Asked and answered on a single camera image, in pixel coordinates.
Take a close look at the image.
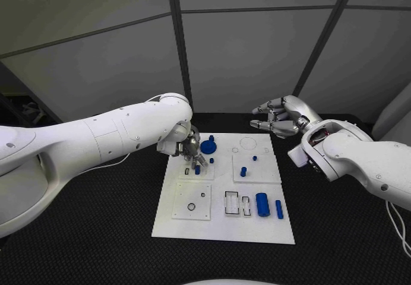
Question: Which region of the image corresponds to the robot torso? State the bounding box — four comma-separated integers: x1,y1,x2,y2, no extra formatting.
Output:
180,278,275,285

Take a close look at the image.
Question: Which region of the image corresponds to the white cable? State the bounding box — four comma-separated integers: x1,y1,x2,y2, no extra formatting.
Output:
385,200,411,259
388,201,411,248
75,151,131,176
144,94,180,103

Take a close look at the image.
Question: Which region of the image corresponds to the large blue cylinder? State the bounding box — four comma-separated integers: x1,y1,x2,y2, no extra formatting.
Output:
255,192,271,217

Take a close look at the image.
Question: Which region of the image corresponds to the blue gear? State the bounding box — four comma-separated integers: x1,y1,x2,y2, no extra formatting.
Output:
199,134,218,155

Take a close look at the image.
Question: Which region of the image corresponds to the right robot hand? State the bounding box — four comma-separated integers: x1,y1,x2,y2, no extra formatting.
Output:
249,95,323,140

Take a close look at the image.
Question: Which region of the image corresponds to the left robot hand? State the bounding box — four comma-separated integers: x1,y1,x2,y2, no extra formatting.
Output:
177,124,209,170

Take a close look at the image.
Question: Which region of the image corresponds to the white task board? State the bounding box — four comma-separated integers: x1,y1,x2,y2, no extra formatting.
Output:
150,132,295,245

